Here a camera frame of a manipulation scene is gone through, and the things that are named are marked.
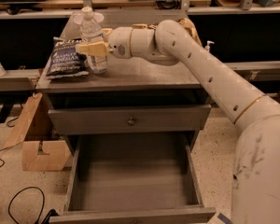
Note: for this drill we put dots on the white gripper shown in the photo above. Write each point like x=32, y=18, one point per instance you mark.
x=119, y=43

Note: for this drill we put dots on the clear plastic water bottle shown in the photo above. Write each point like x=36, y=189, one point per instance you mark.
x=91, y=32

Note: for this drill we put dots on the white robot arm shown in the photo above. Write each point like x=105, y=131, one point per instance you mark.
x=256, y=169

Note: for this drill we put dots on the grey drawer cabinet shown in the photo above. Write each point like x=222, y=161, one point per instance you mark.
x=127, y=83

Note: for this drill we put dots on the grey upper drawer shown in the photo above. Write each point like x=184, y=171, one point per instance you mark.
x=136, y=119

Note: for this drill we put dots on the small pump dispenser bottle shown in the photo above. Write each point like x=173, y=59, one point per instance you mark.
x=208, y=45

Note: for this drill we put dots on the grey open middle drawer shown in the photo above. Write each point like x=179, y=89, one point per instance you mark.
x=133, y=178

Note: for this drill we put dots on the blue vinegar chip bag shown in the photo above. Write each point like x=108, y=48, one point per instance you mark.
x=65, y=61

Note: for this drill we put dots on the brown and yellow snack bag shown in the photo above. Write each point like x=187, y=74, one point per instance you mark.
x=185, y=23

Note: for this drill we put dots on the cardboard box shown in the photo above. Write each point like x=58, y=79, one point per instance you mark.
x=42, y=148

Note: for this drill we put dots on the blue tape marker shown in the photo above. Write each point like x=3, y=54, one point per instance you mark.
x=224, y=219

